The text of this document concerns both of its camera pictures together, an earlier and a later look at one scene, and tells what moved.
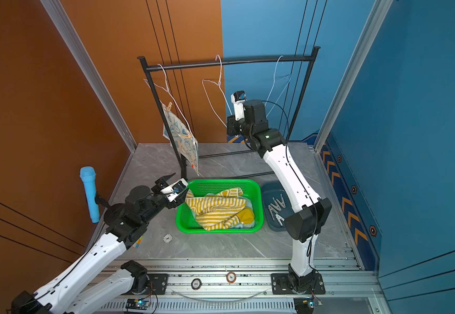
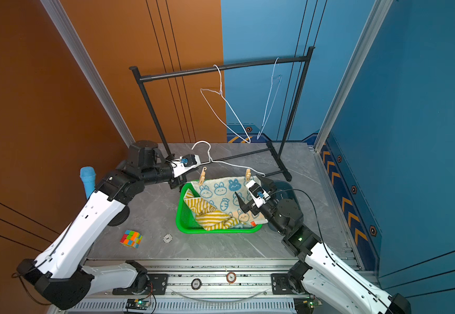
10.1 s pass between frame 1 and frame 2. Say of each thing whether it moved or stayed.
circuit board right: stayed
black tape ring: stayed
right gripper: moved
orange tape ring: stayed
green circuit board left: stayed
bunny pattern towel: moved
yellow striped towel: stayed
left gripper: moved
